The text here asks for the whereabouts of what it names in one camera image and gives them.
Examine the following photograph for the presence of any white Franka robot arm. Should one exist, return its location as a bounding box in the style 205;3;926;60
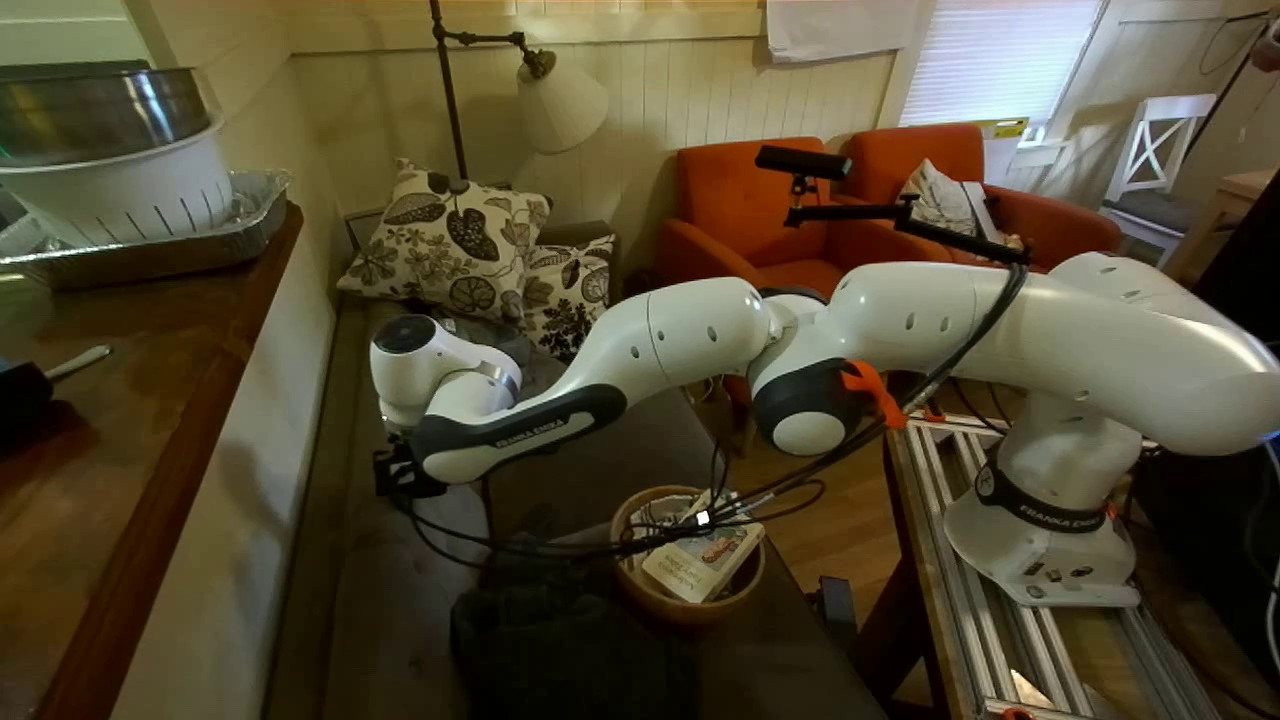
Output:
367;251;1280;608

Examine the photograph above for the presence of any round wooden bowl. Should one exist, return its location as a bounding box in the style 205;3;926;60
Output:
607;482;765;629

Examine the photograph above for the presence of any dark brown couch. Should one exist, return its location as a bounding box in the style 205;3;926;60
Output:
257;213;894;720

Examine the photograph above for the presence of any dark fleece cloth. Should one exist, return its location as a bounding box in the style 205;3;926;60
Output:
453;534;701;720

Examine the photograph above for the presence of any metal bowl on rack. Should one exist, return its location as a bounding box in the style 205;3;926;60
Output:
0;60;212;167

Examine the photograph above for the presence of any leaf patterned cushion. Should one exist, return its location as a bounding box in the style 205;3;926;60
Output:
337;165;554;318
521;236;613;359

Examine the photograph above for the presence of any orange armchair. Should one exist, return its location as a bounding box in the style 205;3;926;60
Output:
655;125;1121;294

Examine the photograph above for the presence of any illustrated paperback book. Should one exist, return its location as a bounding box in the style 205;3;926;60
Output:
641;524;765;604

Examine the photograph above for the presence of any floor lamp with white shade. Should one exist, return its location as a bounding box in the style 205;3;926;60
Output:
428;0;607;176

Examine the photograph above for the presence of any metal dish rack tray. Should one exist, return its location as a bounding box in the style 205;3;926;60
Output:
0;171;287;289

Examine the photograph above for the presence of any wooden counter shelf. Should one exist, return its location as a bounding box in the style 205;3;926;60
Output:
0;198;305;720

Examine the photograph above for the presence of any white wooden chair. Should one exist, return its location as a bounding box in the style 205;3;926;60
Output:
1110;91;1218;198

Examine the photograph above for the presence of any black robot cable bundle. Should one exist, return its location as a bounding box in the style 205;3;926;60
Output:
371;254;1033;565

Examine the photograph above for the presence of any black camera on stand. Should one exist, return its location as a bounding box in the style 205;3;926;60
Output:
757;143;1033;263

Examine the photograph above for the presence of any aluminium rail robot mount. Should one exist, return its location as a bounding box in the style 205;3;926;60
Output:
886;416;1220;720

